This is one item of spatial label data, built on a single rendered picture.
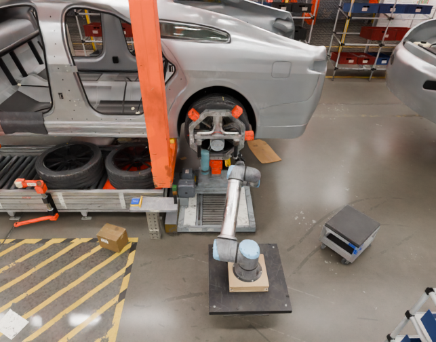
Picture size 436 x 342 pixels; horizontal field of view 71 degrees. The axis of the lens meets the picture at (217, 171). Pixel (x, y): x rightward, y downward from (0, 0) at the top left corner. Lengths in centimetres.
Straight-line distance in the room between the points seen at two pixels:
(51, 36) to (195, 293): 250
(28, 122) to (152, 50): 172
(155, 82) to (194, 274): 167
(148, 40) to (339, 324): 256
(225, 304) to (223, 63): 197
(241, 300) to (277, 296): 27
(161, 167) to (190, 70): 90
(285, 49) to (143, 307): 247
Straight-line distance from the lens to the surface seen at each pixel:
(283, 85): 297
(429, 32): 547
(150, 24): 225
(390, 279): 328
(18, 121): 361
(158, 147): 263
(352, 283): 311
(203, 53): 281
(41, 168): 356
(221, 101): 292
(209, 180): 342
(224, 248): 227
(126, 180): 318
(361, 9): 701
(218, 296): 243
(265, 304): 243
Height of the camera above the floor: 241
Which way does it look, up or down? 38 degrees down
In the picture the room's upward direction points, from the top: 1 degrees clockwise
